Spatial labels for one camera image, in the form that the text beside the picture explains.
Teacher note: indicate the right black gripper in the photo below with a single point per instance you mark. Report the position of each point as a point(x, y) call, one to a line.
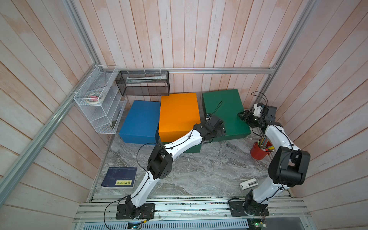
point(246, 112)

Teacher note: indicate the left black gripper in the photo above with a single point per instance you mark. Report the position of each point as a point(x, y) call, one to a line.
point(220, 133)

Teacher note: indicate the orange shoebox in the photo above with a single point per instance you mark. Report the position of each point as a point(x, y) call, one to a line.
point(178, 115)

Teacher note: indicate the blue shoebox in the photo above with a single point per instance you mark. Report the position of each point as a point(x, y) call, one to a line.
point(142, 123)

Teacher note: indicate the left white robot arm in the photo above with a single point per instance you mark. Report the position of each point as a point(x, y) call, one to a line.
point(160, 165)

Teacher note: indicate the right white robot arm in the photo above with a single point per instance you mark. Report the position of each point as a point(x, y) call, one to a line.
point(288, 167)

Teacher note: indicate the red pen cup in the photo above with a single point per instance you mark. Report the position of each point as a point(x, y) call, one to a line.
point(259, 153)

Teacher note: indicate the white stapler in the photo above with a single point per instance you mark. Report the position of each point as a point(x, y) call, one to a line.
point(249, 184)

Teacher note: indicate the paper in mesh basket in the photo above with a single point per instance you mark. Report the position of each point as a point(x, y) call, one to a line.
point(151, 79)

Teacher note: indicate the dark blue notebook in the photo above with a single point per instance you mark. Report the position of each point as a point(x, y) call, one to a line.
point(119, 177)

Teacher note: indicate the tape roll in shelf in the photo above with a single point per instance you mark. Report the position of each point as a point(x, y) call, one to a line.
point(94, 98)

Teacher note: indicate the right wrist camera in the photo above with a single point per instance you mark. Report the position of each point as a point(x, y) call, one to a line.
point(257, 109)

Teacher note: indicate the black mesh wall basket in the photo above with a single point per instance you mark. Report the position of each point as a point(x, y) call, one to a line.
point(143, 89)

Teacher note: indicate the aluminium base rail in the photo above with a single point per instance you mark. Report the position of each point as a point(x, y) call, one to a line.
point(190, 213)

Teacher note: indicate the white wire wall shelf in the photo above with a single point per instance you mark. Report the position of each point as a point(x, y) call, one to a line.
point(106, 116)

